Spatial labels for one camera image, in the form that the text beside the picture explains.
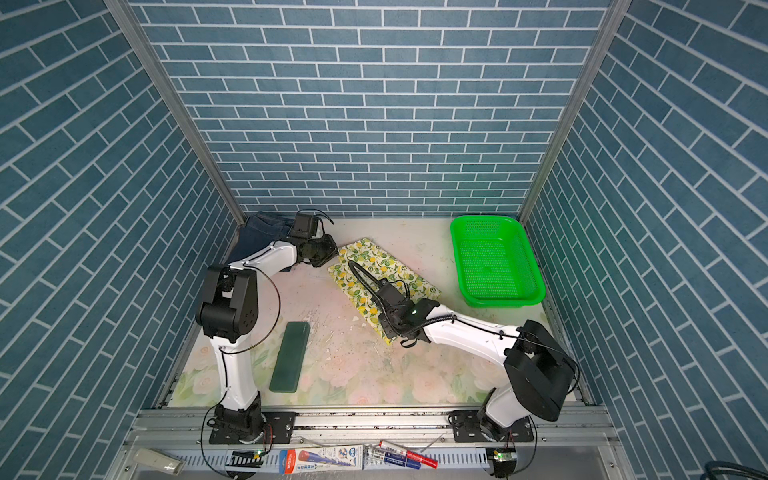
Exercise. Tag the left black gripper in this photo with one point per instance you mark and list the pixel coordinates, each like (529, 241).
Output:
(331, 248)

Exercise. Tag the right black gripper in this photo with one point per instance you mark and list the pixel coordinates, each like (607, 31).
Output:
(388, 331)

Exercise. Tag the dark blue denim skirt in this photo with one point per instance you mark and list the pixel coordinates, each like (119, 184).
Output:
(264, 234)

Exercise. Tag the yellow floral skirt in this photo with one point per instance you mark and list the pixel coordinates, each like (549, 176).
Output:
(382, 267)

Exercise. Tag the green plastic basket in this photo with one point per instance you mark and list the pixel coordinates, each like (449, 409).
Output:
(495, 263)

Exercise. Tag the dark green rectangular board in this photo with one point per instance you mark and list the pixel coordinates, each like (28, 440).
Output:
(288, 366)

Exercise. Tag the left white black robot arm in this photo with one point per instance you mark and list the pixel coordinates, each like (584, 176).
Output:
(228, 312)

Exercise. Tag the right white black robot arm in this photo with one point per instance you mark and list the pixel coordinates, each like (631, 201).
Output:
(539, 373)

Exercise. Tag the blue marker pen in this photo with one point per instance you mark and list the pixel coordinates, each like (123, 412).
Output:
(395, 459)

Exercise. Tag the marker package box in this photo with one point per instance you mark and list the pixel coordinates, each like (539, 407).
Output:
(315, 459)

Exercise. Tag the grey white small device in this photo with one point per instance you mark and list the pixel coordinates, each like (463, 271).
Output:
(158, 461)

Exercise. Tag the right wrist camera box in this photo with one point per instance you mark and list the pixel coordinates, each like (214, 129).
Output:
(389, 297)

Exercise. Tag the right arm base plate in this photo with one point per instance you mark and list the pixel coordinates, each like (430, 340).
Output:
(469, 426)

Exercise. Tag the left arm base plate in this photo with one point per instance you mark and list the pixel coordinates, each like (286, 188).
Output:
(241, 428)

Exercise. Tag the aluminium front rail frame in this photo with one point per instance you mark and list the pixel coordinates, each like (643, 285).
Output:
(581, 444)

